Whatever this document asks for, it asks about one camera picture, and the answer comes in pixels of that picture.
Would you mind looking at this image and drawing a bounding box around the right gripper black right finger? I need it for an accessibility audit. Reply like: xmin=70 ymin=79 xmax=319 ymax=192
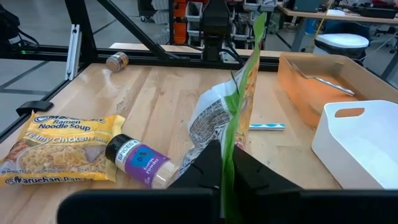
xmin=234 ymin=146 xmax=398 ymax=224

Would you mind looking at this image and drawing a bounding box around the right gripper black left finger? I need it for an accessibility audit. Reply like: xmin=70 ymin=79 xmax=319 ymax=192
xmin=57 ymin=139 xmax=223 ymax=224

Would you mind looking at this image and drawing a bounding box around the purple-label garlic powder jar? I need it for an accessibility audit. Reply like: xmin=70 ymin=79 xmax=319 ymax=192
xmin=104 ymin=133 xmax=180 ymax=190

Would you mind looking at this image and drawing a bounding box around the teal-patterned handle metal spoon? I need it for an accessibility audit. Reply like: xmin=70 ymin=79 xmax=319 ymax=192
xmin=248 ymin=123 xmax=286 ymax=131

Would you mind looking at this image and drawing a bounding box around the green-edged ramen noodle packet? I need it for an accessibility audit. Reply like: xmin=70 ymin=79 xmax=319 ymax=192
xmin=177 ymin=11 xmax=269 ymax=224

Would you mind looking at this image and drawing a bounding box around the white plastic bin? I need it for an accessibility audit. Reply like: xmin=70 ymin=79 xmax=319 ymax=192
xmin=311 ymin=99 xmax=398 ymax=191

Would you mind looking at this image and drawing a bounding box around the yellow ramen noodle packet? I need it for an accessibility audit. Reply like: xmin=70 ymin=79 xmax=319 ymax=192
xmin=0 ymin=111 xmax=126 ymax=187

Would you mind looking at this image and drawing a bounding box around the orange rectangular tray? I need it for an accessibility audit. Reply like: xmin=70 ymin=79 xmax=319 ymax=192
xmin=277 ymin=52 xmax=398 ymax=129

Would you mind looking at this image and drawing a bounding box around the black table edge clamp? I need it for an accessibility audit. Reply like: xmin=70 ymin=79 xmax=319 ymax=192
xmin=15 ymin=100 xmax=55 ymax=117

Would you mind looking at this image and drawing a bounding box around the white trash can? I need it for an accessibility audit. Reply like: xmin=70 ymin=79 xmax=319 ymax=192
xmin=313 ymin=32 xmax=370 ymax=62

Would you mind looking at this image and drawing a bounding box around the parts shelving with bins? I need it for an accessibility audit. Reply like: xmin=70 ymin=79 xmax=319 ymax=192
xmin=136 ymin=0 xmax=282 ymax=46

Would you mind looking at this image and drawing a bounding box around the long wooden desk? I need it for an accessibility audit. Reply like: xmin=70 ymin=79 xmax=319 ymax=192
xmin=277 ymin=3 xmax=398 ymax=52

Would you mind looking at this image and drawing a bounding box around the grey equipment box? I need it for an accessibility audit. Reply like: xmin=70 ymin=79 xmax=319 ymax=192
xmin=293 ymin=0 xmax=322 ymax=13

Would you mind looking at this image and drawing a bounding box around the black control box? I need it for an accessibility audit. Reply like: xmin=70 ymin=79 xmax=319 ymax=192
xmin=0 ymin=3 xmax=40 ymax=54

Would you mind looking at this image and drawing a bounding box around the silver aluminium bracket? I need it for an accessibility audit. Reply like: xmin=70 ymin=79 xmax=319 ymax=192
xmin=63 ymin=24 xmax=83 ymax=82

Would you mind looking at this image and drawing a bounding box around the yellow hanging cable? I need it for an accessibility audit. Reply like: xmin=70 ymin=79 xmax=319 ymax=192
xmin=305 ymin=0 xmax=335 ymax=52

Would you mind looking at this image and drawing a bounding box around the black aluminium table frame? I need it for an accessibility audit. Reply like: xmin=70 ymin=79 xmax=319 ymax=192
xmin=0 ymin=0 xmax=280 ymax=144

